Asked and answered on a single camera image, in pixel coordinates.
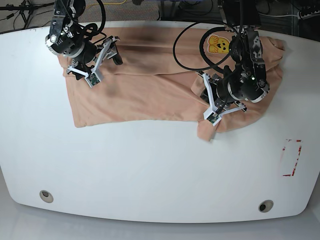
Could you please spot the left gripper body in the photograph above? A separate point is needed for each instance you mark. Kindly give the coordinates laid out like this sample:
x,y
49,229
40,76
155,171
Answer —
x,y
220,101

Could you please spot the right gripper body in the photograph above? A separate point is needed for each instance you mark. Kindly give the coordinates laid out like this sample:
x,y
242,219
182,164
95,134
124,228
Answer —
x,y
92,56

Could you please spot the peach T-shirt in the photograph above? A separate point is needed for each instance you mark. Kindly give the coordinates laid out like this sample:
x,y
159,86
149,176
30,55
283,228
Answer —
x,y
149,85

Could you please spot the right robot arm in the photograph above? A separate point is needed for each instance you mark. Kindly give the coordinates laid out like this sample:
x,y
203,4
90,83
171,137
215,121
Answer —
x,y
67,36

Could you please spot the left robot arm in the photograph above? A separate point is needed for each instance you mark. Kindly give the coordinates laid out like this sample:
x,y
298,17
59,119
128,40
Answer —
x,y
239,36

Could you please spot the red tape rectangle marking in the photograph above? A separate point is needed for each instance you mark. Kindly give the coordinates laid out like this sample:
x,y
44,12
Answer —
x,y
290,157

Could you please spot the black tripod stand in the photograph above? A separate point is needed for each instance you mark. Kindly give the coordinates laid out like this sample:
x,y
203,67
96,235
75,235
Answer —
x,y
25,10

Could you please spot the right table grommet hole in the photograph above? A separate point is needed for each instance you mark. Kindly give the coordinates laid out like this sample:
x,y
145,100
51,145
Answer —
x,y
266,206

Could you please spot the table grommet hole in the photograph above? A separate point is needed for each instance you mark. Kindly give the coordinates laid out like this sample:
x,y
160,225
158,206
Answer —
x,y
46,196
266,206

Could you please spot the white power strip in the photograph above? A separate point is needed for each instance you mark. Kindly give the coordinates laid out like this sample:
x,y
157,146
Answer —
x,y
309,12

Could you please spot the left table grommet hole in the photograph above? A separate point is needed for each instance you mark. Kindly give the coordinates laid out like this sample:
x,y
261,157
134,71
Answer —
x,y
46,196

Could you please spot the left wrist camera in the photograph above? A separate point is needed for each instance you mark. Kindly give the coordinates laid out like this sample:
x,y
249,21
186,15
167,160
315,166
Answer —
x,y
212,117

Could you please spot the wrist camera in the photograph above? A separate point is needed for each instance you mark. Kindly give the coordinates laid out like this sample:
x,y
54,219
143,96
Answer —
x,y
212,117
94,79

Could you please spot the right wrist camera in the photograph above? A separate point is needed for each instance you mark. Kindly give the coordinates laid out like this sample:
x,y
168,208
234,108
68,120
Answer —
x,y
94,79

